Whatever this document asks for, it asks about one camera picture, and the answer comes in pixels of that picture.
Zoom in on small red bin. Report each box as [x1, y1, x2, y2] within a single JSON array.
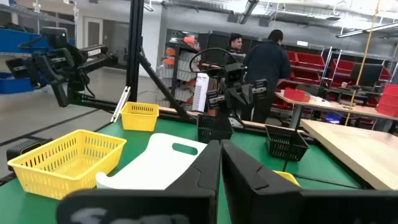
[[283, 87, 312, 103]]

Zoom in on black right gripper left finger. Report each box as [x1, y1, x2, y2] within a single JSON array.
[[164, 139, 221, 224]]

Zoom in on stacked red bins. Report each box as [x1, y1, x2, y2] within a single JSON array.
[[375, 83, 398, 118]]

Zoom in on white cardboard box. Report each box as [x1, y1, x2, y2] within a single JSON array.
[[192, 72, 210, 113]]

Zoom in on silver metal bracket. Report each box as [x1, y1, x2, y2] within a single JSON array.
[[109, 86, 132, 123]]

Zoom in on black rack with bins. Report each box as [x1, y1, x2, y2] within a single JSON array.
[[156, 29, 201, 108]]

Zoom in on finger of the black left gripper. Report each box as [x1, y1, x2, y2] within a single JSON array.
[[240, 83, 254, 106], [224, 86, 241, 110]]

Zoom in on white plastic cutting board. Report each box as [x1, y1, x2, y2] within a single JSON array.
[[95, 133, 208, 191]]

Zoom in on yellow hanging cord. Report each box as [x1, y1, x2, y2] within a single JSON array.
[[344, 0, 382, 127]]

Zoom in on black computer monitor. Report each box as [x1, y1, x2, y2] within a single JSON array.
[[350, 62, 384, 88]]

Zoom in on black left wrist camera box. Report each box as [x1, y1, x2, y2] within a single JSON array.
[[224, 63, 245, 85]]

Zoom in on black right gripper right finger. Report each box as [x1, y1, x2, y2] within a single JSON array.
[[220, 139, 304, 224]]

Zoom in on white ceiling light bar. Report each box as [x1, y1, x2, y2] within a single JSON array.
[[335, 21, 398, 39]]

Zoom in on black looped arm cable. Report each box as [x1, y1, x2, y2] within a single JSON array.
[[188, 47, 247, 74]]

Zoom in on person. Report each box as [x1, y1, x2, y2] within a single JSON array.
[[224, 32, 245, 54], [242, 29, 292, 124]]

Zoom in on black diagonal frame brace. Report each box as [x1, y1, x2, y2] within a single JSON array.
[[137, 52, 192, 121]]

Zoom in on black box device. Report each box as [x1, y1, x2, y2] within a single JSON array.
[[6, 138, 53, 172]]

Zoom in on blue storage bin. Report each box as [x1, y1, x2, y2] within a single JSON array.
[[0, 72, 35, 95], [0, 27, 51, 54]]

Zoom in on red storage bin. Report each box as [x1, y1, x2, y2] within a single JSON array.
[[294, 52, 326, 70], [330, 58, 356, 76]]

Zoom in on black frame post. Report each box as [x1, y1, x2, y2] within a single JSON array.
[[125, 0, 146, 104]]

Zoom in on yellow slotted plastic basket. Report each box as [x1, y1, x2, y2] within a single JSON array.
[[120, 101, 160, 133], [7, 129, 127, 200], [272, 170, 302, 188]]

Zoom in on wooden work table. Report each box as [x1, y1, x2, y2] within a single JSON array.
[[274, 90, 398, 130]]

